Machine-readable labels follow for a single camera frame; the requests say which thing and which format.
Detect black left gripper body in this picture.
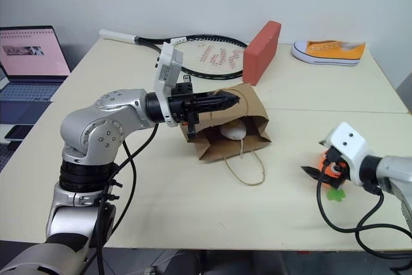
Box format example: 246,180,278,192
168,82,223,141

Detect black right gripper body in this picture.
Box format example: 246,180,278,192
323,147,350,191

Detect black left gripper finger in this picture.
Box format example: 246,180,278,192
213,90,242,102
205,100,239,113

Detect orange plush toy green leaves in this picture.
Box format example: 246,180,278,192
318,155,348,203

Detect brown paper bag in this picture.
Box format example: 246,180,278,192
178,82,273,187

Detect white computer mouse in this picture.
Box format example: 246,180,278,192
220,122,248,141

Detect black tennis racket white grip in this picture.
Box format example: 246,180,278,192
98,28,249,81

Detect red brick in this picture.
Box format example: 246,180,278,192
241,20,282,87

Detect yellow canvas sneaker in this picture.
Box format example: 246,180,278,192
291,39,367,67

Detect open laptop pink screen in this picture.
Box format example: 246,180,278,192
0,24,72,106

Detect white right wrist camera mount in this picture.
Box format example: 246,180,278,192
318,122,376,187

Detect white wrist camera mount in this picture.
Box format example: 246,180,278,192
153,41,185,128
318,122,376,187

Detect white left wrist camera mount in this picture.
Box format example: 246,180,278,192
153,41,185,128

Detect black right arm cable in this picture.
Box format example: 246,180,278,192
315,178,412,260

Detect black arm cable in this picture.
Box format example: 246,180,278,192
315,178,412,260
95,122,159,275

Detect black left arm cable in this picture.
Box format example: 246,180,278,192
95,122,159,275

